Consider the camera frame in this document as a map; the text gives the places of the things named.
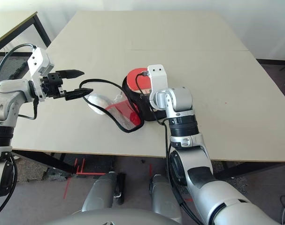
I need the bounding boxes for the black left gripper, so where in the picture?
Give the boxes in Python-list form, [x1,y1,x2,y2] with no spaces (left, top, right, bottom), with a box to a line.
[40,69,94,101]

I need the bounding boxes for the white grey plush keychain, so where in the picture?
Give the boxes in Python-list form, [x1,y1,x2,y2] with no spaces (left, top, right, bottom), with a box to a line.
[87,93,111,115]

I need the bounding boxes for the red ping-pong paddle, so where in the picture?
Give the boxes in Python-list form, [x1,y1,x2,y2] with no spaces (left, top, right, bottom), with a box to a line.
[126,67,154,94]

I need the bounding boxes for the red black paddle case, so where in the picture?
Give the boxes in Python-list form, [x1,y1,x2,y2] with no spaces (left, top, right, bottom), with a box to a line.
[79,79,166,133]

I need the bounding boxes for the black foam puzzle mat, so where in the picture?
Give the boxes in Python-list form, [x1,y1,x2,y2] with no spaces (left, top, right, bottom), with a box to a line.
[6,57,31,80]

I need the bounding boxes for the black-framed side table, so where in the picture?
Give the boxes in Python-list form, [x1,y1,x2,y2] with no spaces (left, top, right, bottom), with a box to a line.
[0,11,52,59]

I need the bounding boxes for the speckled rubber floor mat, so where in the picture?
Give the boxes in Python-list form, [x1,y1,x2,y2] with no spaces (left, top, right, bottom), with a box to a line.
[13,156,70,183]

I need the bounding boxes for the grey robot left leg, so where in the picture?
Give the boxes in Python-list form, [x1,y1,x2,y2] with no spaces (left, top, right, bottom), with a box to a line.
[82,172,126,213]

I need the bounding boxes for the grey robot leg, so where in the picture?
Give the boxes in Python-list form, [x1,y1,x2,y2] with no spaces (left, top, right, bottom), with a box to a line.
[148,173,182,223]
[82,172,126,213]

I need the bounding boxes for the grey robot torso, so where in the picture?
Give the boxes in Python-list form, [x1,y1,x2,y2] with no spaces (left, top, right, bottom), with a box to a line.
[42,210,178,225]

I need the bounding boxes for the grey robot right leg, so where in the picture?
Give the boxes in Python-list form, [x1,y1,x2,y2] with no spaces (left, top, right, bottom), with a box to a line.
[148,173,182,223]

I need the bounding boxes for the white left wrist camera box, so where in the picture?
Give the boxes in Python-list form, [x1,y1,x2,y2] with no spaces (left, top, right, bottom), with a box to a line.
[27,46,55,103]

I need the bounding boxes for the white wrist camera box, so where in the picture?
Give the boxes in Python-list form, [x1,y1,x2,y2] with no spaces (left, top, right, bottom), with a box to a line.
[27,46,55,103]
[147,64,169,94]

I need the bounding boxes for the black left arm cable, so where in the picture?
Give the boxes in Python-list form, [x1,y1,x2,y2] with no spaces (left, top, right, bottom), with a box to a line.
[0,44,39,120]

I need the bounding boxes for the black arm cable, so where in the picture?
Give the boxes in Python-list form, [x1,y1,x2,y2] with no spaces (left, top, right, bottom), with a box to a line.
[0,44,39,120]
[135,72,199,225]

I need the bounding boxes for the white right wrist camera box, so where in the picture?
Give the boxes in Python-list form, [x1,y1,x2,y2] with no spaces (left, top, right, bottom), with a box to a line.
[147,64,169,94]

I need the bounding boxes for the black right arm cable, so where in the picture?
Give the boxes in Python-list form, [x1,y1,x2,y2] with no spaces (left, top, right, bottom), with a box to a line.
[135,72,199,225]

